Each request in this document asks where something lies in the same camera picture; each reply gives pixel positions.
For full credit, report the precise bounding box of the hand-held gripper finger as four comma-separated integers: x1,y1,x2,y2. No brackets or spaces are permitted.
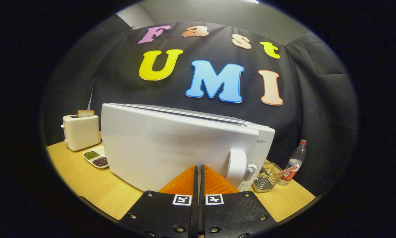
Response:
118,165,198,238
199,164,278,238

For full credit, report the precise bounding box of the white toaster oven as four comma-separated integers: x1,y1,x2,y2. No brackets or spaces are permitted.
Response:
101,103,276,193

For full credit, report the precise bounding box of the metal wire basket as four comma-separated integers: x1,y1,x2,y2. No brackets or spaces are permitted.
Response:
252,162,283,193

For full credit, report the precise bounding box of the cream toaster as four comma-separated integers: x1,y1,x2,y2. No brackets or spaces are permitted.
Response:
61,114,101,152

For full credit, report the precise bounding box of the clear plastic water bottle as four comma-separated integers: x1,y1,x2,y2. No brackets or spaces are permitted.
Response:
278,139,308,186

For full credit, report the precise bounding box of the white divided dish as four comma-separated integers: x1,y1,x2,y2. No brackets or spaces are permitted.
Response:
82,146,109,169

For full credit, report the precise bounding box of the red white striped straw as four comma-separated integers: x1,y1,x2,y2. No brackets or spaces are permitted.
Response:
275,164,298,176

